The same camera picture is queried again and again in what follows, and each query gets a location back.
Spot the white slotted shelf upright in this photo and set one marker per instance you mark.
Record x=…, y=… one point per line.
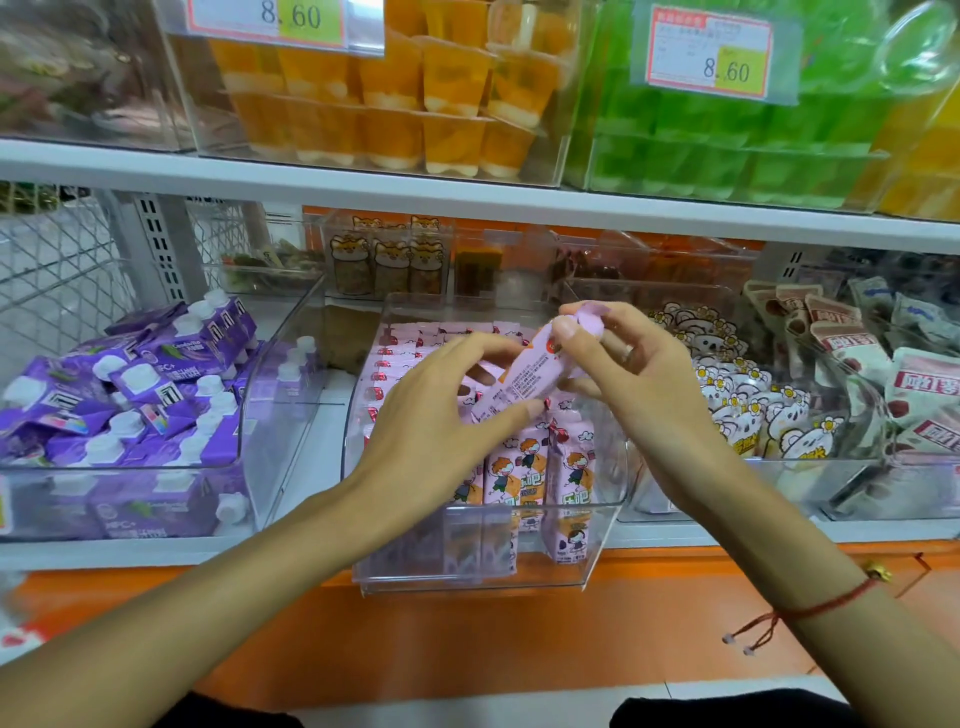
x=161, y=240

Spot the person's right hand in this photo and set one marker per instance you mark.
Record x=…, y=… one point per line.
x=660, y=405

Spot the stack of yellow jelly cups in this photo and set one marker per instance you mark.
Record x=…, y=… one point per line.
x=919, y=165

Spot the white lower shelf board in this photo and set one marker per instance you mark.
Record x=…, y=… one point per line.
x=150, y=553

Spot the white upper shelf board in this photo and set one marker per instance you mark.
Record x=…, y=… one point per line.
x=300, y=184

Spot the pile of white dog pouches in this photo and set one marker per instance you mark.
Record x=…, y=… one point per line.
x=742, y=397

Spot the clear bin holding green cups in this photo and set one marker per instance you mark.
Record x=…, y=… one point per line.
x=795, y=180

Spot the clear bin holding purple pouches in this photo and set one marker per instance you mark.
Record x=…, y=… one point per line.
x=289, y=420

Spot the clear bin holding orange cups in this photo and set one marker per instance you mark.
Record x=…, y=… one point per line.
x=375, y=161

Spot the pile of pale blue packets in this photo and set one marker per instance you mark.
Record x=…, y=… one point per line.
x=911, y=307

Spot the brown snack block pack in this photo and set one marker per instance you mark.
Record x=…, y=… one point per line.
x=478, y=270

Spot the clear bin holding red packets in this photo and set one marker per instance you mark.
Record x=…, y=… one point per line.
x=900, y=487

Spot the person's left thumb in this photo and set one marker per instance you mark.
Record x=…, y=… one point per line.
x=510, y=420

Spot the pile of white red packets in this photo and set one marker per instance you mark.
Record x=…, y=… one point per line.
x=919, y=397

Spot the stack of orange jelly cups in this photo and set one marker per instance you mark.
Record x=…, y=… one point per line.
x=420, y=90

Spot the row of hamster print packets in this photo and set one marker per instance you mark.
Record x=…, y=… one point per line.
x=390, y=262

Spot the pile of purple drink pouches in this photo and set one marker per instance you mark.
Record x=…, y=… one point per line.
x=127, y=390

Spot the red yellow price tag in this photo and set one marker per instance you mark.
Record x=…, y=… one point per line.
x=262, y=19
x=697, y=52

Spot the stack of green jelly cups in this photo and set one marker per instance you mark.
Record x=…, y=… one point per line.
x=690, y=150

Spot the person's right forearm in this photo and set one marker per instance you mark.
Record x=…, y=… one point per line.
x=810, y=592

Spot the clear bin of mixed snacks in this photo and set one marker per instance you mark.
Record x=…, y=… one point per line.
x=75, y=67

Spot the row of orange brown packets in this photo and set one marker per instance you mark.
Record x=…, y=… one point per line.
x=660, y=262

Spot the white shelf board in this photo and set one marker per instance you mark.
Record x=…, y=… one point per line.
x=150, y=553
x=300, y=184

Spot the person's left forearm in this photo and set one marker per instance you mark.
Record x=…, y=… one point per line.
x=187, y=622

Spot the pink drink pouch with cap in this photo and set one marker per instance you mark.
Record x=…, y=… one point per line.
x=529, y=375

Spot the clear bin holding dog pouches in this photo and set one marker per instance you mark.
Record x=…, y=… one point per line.
x=757, y=487

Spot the person's right thumb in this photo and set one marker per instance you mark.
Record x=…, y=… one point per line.
x=574, y=341

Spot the person's left hand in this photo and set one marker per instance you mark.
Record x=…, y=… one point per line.
x=420, y=435

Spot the row of pink cartoon pouches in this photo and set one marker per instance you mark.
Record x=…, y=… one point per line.
x=525, y=465

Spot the orange shelf base panel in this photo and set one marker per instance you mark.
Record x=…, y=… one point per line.
x=465, y=637

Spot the clear bin holding pink pouches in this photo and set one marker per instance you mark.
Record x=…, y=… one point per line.
x=480, y=559

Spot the clear bin of dark snacks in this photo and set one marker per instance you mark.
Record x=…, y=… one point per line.
x=262, y=266

